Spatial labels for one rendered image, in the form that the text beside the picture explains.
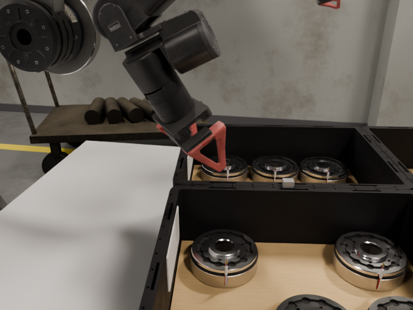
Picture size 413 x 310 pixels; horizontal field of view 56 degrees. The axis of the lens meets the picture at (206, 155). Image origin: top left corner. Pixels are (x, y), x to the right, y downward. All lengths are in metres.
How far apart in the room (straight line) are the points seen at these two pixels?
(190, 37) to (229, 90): 3.11
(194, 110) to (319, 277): 0.31
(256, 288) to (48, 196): 0.71
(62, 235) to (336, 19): 2.95
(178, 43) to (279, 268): 0.37
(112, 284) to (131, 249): 0.11
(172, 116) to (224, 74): 3.03
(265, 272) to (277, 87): 3.03
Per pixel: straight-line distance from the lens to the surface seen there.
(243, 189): 0.63
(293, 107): 3.63
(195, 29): 0.52
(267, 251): 0.67
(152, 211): 1.01
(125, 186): 1.14
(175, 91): 0.55
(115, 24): 0.53
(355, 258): 0.63
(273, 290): 0.60
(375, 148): 0.85
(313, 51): 3.53
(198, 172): 0.90
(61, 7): 0.91
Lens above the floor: 1.24
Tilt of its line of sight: 24 degrees down
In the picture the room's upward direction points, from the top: straight up
